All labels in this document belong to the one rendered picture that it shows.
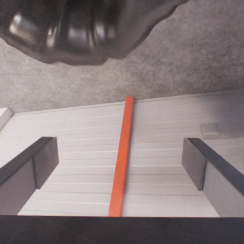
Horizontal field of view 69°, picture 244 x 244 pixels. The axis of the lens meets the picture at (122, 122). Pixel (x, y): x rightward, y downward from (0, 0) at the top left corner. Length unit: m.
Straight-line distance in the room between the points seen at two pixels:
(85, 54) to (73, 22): 0.07
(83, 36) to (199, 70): 0.91
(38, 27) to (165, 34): 0.77
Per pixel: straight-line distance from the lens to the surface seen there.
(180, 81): 1.25
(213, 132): 1.04
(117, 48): 0.40
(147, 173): 0.96
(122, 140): 1.05
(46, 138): 0.16
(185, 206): 0.89
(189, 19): 1.08
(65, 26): 0.44
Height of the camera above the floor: 1.01
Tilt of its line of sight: 42 degrees down
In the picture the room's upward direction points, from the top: 171 degrees counter-clockwise
